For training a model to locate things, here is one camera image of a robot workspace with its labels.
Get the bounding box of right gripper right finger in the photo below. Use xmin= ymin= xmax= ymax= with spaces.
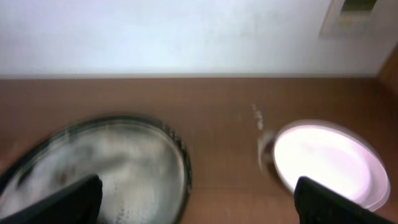
xmin=294 ymin=177 xmax=394 ymax=224

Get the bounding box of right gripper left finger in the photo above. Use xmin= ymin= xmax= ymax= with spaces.
xmin=1 ymin=175 xmax=103 ymax=224

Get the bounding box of pinkish white plate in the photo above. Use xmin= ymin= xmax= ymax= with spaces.
xmin=271 ymin=120 xmax=391 ymax=212

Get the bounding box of round black tray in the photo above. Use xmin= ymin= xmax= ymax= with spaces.
xmin=1 ymin=116 xmax=192 ymax=223

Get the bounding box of white wall socket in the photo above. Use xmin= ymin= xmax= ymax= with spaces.
xmin=319 ymin=0 xmax=379 ymax=39

